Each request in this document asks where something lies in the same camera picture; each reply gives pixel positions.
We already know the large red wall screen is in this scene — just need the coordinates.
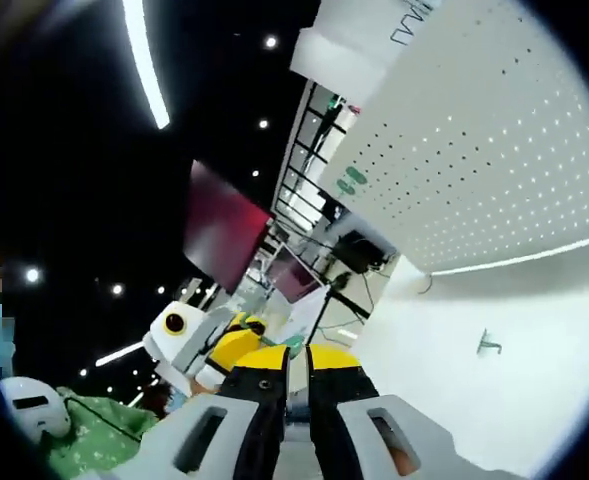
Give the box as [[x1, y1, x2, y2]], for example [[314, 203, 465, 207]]
[[182, 159, 275, 296]]

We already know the white tripod tray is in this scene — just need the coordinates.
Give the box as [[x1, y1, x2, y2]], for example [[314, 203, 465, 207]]
[[281, 287, 333, 346]]

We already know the black computer tower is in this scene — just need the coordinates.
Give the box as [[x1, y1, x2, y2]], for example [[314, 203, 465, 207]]
[[331, 229, 390, 275]]

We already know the black tripod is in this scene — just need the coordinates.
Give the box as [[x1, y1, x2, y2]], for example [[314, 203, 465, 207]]
[[306, 272, 373, 341]]

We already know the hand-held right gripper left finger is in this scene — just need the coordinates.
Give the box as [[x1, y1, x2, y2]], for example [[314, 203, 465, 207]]
[[136, 344, 293, 480]]

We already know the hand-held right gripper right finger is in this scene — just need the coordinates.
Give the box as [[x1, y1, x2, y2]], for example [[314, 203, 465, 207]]
[[304, 342, 480, 480]]

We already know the white chest device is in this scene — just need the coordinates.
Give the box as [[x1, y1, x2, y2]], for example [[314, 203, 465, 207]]
[[0, 377, 73, 444]]

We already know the white perforated mounting plate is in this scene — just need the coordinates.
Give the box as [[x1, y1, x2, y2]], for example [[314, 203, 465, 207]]
[[317, 0, 589, 296]]

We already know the computer monitor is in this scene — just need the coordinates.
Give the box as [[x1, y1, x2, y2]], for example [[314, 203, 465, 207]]
[[266, 247, 325, 306]]

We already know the long ceiling strip light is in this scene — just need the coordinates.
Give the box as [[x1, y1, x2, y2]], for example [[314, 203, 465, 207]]
[[93, 342, 145, 367], [121, 0, 171, 130]]

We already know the green patterned shirt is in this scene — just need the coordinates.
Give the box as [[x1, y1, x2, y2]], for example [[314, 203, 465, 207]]
[[38, 387, 168, 474]]

